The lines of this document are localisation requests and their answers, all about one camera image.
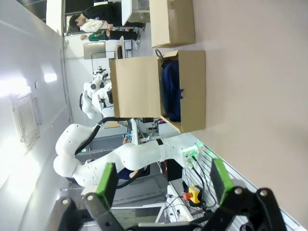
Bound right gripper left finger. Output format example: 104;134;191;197
54;162;128;231

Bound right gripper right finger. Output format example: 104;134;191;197
202;158;288;231

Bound long cardboard box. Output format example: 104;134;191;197
109;50;207;134

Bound navy CAMPUS pencil case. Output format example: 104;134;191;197
155;49;185;122

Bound short cardboard box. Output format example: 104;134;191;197
149;0;195;48

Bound black control box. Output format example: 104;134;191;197
166;158;185;181

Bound grey slatted base platform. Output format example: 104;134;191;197
181;146;301;231

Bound yellow emergency stop button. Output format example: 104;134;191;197
183;185;202;205

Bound background white robot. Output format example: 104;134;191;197
79;65;114;120

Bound ceiling air vent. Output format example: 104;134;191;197
11;93;41;148

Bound person in green top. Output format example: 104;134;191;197
80;30;141;42

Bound person in black and white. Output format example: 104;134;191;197
68;4;146;33

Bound black base cables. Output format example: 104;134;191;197
189;154;208;212

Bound black left arm cable bundle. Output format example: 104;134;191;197
74;117;135;154

